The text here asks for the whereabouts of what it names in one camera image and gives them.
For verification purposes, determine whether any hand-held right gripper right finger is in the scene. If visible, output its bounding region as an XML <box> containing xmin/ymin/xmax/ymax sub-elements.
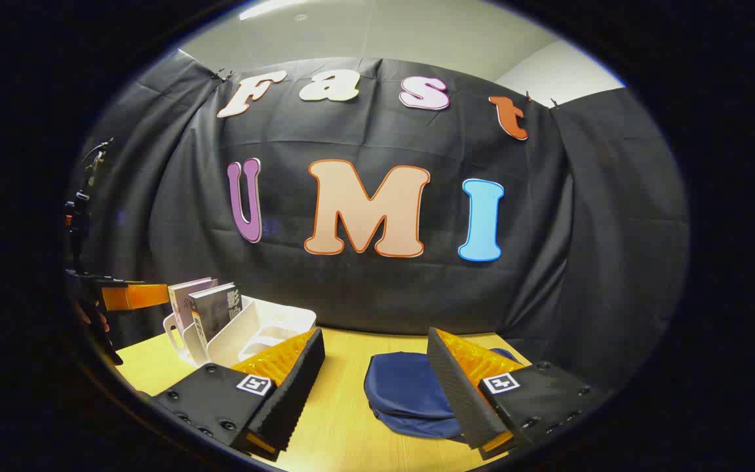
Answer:
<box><xmin>427</xmin><ymin>326</ymin><xmax>604</xmax><ymax>460</ymax></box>

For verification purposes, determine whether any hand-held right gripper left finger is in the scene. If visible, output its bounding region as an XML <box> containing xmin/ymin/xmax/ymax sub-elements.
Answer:
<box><xmin>151</xmin><ymin>328</ymin><xmax>326</xmax><ymax>462</ymax></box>

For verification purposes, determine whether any pink cover book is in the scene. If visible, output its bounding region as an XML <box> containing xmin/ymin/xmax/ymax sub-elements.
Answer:
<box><xmin>168</xmin><ymin>277</ymin><xmax>219</xmax><ymax>335</ymax></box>

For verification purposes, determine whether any blue schoolbag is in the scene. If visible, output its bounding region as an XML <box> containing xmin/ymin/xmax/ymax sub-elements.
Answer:
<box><xmin>363</xmin><ymin>347</ymin><xmax>532</xmax><ymax>441</ymax></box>

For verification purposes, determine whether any white bookshelf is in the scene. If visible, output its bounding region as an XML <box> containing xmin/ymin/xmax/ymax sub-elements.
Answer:
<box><xmin>163</xmin><ymin>295</ymin><xmax>317</xmax><ymax>368</ymax></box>

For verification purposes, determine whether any dark cover book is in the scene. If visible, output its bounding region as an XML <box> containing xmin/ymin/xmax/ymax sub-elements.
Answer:
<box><xmin>187</xmin><ymin>283</ymin><xmax>242</xmax><ymax>358</ymax></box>

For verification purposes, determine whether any black backdrop cloth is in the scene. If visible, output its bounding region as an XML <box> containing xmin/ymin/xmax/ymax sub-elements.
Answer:
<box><xmin>66</xmin><ymin>49</ymin><xmax>689</xmax><ymax>394</ymax></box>

